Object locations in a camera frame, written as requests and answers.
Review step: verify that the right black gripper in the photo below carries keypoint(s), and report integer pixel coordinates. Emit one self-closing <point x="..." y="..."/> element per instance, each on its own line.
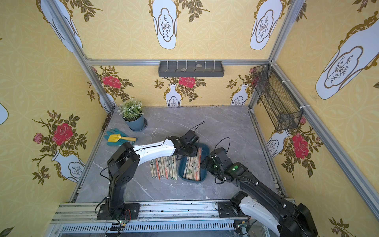
<point x="210" y="165"/>

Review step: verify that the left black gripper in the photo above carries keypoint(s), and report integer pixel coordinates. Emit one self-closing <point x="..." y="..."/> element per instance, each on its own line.
<point x="192" y="149"/>

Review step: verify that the teal plastic storage box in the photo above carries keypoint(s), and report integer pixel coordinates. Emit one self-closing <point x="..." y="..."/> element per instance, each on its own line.
<point x="189" y="167"/>

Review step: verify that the green label chopsticks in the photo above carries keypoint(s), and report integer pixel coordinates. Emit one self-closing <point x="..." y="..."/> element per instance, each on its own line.
<point x="168" y="166"/>

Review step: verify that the green tip chopsticks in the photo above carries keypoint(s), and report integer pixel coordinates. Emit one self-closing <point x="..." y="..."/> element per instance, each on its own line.
<point x="174" y="168"/>

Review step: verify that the red striped chopsticks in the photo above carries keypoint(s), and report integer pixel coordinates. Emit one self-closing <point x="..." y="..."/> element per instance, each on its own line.
<point x="158" y="169"/>

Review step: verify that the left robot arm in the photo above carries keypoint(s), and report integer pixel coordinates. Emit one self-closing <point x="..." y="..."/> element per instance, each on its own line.
<point x="123" y="164"/>

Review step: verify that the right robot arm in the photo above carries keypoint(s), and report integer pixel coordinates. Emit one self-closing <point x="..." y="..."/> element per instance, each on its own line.
<point x="258" y="201"/>

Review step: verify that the potted green plant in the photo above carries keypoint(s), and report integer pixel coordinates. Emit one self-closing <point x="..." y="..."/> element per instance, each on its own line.
<point x="132" y="113"/>

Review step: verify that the green garden glove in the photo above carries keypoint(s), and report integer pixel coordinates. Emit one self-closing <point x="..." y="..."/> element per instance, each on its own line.
<point x="115" y="131"/>

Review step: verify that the yellow hand trowel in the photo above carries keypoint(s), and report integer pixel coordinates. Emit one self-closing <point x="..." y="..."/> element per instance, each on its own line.
<point x="116" y="137"/>

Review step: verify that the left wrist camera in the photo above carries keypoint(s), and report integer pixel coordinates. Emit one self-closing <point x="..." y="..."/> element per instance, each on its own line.
<point x="190" y="138"/>

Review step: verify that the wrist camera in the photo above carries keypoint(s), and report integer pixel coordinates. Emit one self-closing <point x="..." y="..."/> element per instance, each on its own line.
<point x="220" y="154"/>
<point x="190" y="138"/>

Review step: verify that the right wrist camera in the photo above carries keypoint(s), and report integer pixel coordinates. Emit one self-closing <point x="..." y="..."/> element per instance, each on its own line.
<point x="220" y="154"/>

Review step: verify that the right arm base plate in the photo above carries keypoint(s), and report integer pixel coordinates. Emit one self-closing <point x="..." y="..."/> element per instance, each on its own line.
<point x="228" y="209"/>

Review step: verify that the grey wall shelf tray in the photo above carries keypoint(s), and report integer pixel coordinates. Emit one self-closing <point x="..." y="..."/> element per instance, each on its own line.
<point x="191" y="68"/>

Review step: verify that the black wire mesh basket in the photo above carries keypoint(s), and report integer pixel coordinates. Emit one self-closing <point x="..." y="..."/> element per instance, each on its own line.
<point x="282" y="108"/>

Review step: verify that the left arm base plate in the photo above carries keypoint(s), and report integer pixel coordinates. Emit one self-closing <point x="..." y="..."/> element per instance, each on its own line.
<point x="129" y="211"/>

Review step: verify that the aluminium front rail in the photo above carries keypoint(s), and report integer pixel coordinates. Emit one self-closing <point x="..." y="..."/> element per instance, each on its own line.
<point x="154" y="216"/>

